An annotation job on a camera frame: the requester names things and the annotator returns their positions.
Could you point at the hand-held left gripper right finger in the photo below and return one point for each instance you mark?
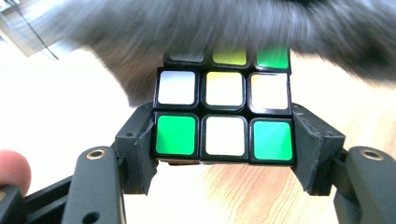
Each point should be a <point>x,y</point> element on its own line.
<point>317,152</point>

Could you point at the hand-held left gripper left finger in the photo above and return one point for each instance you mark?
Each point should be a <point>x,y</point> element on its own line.
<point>137,149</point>

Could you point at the multicoloured puzzle cube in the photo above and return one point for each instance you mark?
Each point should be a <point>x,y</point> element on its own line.
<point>224,109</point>

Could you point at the grey fluffy cloth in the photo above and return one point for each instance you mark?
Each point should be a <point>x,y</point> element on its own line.
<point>249,34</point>

